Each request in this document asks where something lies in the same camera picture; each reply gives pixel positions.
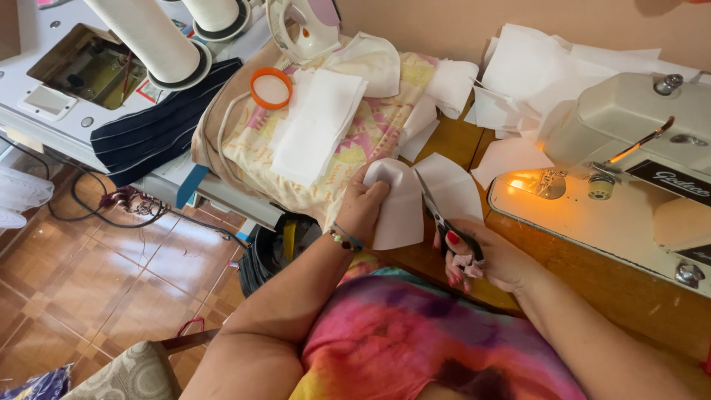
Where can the white electric iron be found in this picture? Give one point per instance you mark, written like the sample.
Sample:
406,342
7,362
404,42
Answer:
305,28

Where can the white fabric piece being cut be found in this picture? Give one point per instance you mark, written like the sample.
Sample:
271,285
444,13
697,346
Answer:
422,200

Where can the small white thread cone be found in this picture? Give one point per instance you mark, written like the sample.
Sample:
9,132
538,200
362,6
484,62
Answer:
219,16

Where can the white plastic bag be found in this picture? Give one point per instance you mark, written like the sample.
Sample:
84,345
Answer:
19,197

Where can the orange rimmed round lid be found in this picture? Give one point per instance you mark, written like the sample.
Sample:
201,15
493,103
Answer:
271,88

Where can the tie-dye colourful shirt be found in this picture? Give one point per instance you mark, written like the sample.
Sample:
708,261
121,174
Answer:
411,339

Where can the large white thread cone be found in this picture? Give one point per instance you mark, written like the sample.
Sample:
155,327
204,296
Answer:
150,39

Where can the grey patterned chair cushion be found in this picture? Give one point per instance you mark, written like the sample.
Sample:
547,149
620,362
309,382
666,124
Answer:
125,375

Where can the black waste bin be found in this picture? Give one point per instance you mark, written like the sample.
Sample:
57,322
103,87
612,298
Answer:
277,250

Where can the purple plastic bag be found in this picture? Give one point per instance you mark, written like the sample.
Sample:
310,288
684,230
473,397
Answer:
39,386

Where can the person's left hand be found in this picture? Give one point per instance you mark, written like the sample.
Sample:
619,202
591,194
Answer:
360,205

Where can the stack of white fabric rectangles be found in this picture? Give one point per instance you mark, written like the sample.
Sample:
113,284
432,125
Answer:
316,125

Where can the white industrial overlock machine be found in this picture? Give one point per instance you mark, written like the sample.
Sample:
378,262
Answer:
83,83

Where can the person's right hand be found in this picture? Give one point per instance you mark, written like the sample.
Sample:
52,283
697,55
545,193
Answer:
494,253

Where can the pile of white fabric cutouts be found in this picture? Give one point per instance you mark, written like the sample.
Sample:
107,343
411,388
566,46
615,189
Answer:
555,78

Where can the navy striped fabric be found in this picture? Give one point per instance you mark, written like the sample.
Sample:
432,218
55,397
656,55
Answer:
161,122

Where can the white fabric scrap piece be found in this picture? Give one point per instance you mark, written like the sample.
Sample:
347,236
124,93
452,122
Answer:
508,161

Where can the cream sewing machine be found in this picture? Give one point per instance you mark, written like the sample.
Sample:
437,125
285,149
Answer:
616,178

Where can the white crumpled fabric piece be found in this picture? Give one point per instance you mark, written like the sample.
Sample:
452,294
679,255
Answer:
369,61

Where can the patterned yellow pink ironing cloth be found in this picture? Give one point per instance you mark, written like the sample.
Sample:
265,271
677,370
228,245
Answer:
355,139

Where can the white folded fabric piece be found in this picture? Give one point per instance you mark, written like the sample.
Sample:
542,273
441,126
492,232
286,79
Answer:
453,86

